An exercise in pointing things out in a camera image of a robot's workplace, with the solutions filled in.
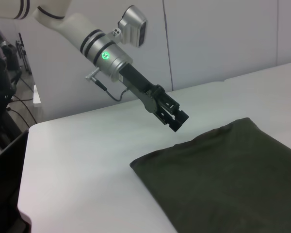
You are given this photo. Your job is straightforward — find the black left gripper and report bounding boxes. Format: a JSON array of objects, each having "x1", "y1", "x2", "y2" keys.
[{"x1": 118, "y1": 63, "x2": 190, "y2": 133}]

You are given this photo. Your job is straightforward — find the dark green printed T-shirt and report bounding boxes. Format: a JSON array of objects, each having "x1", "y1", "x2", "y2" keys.
[{"x1": 129, "y1": 117, "x2": 291, "y2": 233}]

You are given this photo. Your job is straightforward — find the small white cone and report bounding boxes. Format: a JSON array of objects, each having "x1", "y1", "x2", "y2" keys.
[{"x1": 32, "y1": 84, "x2": 42, "y2": 105}]

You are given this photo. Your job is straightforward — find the black stand base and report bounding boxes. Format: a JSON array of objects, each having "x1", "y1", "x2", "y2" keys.
[{"x1": 0, "y1": 92, "x2": 24, "y2": 149}]

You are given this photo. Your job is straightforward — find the black monitor screen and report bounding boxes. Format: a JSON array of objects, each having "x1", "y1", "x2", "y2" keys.
[{"x1": 0, "y1": 130, "x2": 32, "y2": 233}]

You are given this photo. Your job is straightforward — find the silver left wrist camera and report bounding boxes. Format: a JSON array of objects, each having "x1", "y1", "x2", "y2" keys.
[{"x1": 110, "y1": 5, "x2": 148, "y2": 49}]

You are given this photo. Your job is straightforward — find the black cable bundle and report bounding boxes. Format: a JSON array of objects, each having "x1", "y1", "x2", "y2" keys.
[{"x1": 4, "y1": 80, "x2": 38, "y2": 129}]

